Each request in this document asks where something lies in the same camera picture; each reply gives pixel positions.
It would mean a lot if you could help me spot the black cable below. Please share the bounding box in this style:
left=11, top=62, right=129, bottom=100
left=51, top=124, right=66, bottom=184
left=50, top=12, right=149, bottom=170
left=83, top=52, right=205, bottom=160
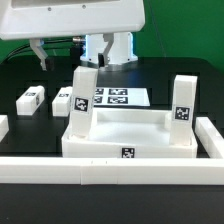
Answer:
left=2, top=38, right=84, bottom=63

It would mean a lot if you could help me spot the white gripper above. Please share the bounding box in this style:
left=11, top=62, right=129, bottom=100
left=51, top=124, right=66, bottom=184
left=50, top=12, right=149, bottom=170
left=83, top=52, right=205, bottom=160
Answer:
left=0, top=0, right=145, bottom=71

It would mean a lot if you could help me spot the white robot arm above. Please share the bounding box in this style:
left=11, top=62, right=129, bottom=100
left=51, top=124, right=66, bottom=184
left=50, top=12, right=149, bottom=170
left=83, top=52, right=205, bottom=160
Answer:
left=0, top=0, right=145, bottom=70

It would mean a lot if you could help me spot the white left fence piece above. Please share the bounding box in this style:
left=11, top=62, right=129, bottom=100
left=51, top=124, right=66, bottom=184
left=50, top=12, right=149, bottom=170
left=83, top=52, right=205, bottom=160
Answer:
left=0, top=115, right=9, bottom=142

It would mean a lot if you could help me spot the white marker plate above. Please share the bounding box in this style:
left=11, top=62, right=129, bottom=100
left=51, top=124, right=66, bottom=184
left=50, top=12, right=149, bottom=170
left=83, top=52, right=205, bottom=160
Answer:
left=94, top=87, right=150, bottom=106

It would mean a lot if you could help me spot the white desk top tray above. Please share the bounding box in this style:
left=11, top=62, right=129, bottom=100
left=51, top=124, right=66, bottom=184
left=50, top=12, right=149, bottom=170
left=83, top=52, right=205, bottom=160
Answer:
left=61, top=108, right=198, bottom=158

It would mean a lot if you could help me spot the white front fence wall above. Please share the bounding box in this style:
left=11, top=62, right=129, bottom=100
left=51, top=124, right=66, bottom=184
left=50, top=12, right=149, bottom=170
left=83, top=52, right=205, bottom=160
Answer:
left=0, top=157, right=224, bottom=185

